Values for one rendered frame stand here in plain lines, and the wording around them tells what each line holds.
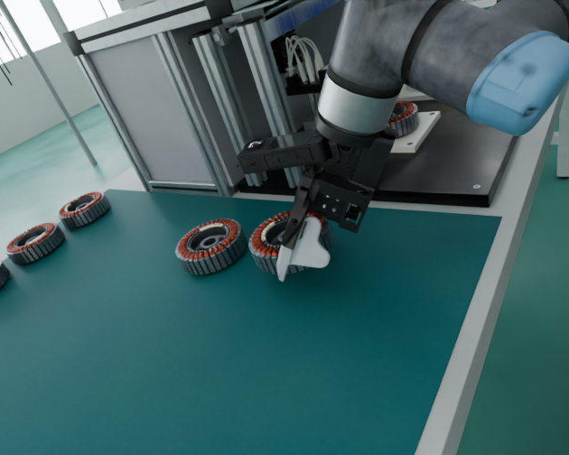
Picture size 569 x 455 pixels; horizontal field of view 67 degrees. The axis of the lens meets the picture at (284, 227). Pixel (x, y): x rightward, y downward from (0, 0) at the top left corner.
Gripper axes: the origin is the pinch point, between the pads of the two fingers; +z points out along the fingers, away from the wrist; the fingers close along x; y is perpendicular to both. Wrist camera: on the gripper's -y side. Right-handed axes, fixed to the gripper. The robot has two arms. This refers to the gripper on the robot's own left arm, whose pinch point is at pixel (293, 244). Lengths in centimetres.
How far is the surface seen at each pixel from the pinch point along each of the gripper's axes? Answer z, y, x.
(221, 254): 7.4, -10.0, 0.0
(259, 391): 3.1, 3.6, -19.7
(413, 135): -5.0, 11.1, 33.0
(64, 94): 312, -462, 448
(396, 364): -3.6, 15.5, -14.6
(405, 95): -3, 8, 55
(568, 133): 24, 74, 144
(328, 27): -7, -16, 71
